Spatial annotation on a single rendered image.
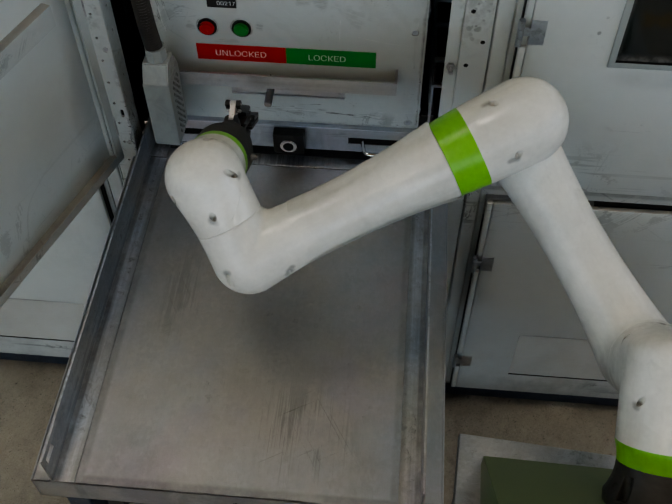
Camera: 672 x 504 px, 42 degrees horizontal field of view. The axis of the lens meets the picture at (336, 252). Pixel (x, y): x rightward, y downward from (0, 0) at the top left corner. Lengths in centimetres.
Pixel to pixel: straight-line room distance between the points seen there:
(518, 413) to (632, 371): 116
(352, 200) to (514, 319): 95
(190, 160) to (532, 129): 46
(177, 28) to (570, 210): 74
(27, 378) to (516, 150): 171
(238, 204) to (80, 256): 92
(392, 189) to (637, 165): 64
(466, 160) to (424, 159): 6
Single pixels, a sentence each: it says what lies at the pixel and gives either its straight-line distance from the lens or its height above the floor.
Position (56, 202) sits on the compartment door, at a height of 88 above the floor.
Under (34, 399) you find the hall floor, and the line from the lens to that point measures 253.
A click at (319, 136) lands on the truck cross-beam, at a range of 171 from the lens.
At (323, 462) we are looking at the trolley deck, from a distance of 138.
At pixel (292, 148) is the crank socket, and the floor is 89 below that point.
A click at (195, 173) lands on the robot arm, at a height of 125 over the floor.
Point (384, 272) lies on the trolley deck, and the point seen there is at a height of 85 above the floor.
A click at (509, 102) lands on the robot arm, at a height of 130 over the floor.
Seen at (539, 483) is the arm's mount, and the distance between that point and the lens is 137.
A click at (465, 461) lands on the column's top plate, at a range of 150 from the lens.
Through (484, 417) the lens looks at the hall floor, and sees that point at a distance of 240.
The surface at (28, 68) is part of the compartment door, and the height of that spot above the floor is 116.
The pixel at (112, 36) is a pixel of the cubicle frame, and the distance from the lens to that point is 163.
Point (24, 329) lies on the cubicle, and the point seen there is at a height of 18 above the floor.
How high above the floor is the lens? 210
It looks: 52 degrees down
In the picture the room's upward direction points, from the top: straight up
